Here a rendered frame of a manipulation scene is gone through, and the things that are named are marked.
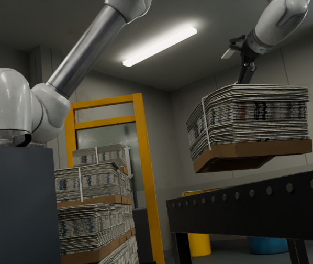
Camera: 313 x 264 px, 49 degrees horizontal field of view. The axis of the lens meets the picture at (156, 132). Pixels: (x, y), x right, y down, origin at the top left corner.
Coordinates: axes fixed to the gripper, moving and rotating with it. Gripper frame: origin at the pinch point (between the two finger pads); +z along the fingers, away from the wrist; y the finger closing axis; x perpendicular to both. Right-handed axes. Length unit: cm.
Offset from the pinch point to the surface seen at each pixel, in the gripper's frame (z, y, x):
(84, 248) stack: 38, 57, -56
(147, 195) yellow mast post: 190, 19, 15
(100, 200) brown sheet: 91, 33, -41
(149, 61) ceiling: 338, -200, 85
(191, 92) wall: 434, -194, 191
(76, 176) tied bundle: 94, 18, -53
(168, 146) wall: 465, -101, 141
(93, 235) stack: 37, 53, -52
